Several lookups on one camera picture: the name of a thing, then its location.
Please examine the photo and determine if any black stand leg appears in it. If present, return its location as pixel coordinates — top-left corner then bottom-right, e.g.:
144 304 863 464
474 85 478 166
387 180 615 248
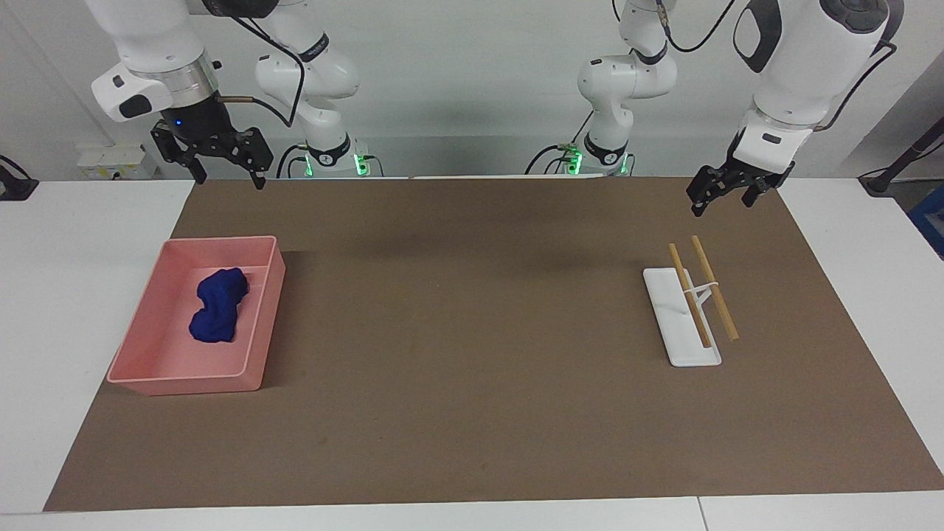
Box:
859 118 944 196

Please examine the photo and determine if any brown table mat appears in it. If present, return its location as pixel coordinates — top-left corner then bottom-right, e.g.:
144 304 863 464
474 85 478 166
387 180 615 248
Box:
43 176 944 513

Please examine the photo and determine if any pink plastic bin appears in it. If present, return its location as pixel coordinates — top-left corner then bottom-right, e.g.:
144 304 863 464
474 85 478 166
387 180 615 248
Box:
107 235 286 397

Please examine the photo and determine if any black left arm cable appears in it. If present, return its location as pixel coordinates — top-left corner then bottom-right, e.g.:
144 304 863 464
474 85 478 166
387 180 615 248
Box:
655 0 897 133

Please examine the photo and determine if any blue cloth towel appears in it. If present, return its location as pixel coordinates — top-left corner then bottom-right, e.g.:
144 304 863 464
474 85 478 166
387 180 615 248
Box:
189 267 251 344

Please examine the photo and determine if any black clamp mount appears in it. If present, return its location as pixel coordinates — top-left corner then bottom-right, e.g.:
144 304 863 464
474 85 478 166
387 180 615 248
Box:
0 155 39 201

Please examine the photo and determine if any blue crate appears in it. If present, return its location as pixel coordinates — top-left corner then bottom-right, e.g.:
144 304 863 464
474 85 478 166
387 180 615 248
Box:
909 184 944 259

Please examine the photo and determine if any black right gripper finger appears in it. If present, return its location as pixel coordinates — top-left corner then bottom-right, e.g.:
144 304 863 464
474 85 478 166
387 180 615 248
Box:
221 127 274 190
151 122 206 185

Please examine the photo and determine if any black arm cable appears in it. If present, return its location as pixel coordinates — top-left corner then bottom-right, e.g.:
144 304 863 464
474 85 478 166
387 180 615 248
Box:
655 0 897 133
218 15 305 128

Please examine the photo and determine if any black base power cable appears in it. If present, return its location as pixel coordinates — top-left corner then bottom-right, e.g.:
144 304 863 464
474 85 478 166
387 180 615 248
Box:
277 144 310 179
525 144 572 176

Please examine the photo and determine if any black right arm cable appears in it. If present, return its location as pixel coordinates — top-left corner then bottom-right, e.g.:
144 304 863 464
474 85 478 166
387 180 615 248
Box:
218 15 305 128

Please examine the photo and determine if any white towel rack base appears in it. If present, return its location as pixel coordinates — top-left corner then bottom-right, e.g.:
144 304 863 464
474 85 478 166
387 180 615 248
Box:
643 267 722 367

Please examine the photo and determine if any wooden dowel rod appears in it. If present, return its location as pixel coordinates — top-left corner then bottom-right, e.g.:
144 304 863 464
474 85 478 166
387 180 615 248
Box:
669 243 712 349
691 235 739 341

